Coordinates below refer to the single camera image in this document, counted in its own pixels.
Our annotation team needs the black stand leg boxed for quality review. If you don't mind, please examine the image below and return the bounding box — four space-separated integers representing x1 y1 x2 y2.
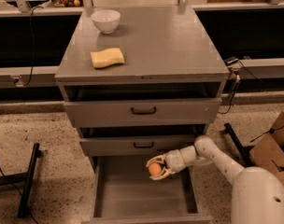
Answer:
224 123 254 167
0 143 42 218

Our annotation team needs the yellow sponge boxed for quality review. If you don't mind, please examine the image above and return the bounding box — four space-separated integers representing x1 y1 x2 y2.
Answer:
91 48 124 69

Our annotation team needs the black middle drawer handle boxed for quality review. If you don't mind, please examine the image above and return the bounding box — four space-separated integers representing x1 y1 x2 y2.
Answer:
133 142 154 148

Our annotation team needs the black stand leg left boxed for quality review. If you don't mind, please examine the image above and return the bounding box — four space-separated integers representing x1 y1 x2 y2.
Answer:
0 143 42 218

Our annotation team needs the cardboard box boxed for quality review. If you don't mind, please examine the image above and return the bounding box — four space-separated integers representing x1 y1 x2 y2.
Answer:
250 112 284 186

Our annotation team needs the black top drawer handle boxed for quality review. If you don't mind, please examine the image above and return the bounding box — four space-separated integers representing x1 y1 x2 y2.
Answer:
131 106 157 115

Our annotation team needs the black power adapter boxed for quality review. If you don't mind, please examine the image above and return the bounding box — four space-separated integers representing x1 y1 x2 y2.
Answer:
224 56 238 65

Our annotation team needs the black cable left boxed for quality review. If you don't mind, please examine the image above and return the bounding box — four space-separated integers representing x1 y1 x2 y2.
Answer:
22 5 45 88

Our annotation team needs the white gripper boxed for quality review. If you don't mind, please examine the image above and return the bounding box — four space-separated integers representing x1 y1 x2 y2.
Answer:
146 149 183 181

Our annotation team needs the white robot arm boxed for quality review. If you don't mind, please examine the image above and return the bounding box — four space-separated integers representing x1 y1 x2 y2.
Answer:
146 135 284 224

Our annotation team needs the grey top drawer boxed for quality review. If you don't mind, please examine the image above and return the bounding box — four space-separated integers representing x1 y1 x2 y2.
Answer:
64 90 220 128

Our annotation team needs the orange fruit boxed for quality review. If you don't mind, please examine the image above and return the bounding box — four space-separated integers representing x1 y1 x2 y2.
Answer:
149 162 162 176

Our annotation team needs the black stand leg right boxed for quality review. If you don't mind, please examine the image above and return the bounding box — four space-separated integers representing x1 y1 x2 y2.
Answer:
224 123 254 167

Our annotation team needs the black drawer handle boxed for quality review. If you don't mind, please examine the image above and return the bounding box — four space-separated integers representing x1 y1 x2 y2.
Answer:
133 142 154 148
131 106 157 115

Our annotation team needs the grey drawer cabinet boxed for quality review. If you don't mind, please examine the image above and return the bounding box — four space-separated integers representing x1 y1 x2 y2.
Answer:
54 5 231 173

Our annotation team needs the grey drawer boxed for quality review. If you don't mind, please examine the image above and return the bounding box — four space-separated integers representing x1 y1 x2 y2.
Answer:
64 90 220 128
78 125 205 156
82 156 211 224

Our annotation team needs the white ceramic bowl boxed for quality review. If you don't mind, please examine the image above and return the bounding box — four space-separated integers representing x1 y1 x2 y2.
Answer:
91 9 121 34

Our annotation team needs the grey middle drawer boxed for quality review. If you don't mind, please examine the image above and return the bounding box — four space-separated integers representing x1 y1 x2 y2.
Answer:
78 125 205 156

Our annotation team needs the grey bottom drawer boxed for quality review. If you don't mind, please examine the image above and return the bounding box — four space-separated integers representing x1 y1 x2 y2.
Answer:
82 156 211 224

